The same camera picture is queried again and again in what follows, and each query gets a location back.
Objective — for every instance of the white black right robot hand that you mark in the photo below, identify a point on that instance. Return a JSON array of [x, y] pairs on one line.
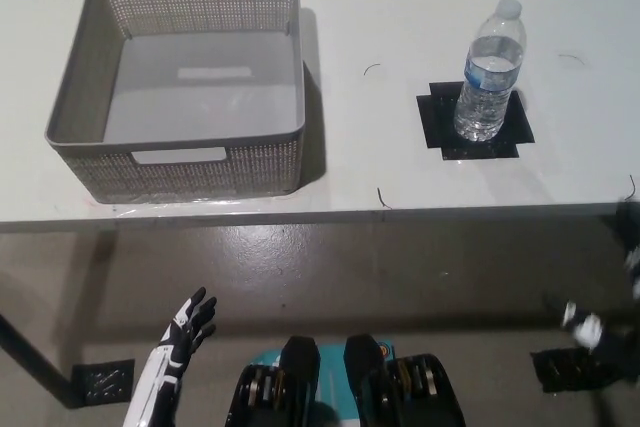
[[582, 329]]

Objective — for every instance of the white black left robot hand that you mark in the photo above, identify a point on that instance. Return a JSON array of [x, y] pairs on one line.
[[172, 347]]

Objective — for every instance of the clear plastic water bottle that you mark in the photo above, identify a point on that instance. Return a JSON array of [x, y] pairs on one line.
[[487, 92]]

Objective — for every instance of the black tape patch on floor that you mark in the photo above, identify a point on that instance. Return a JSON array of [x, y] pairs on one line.
[[560, 372], [105, 381]]

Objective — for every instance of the black metal table leg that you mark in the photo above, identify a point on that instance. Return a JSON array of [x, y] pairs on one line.
[[35, 362]]

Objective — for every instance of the clear tape strip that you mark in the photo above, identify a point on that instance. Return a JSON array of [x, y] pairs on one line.
[[200, 204]]

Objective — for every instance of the grey perforated plastic basket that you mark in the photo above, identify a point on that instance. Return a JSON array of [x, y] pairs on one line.
[[165, 167]]

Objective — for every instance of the black tape patch on table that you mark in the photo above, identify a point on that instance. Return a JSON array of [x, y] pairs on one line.
[[437, 122]]

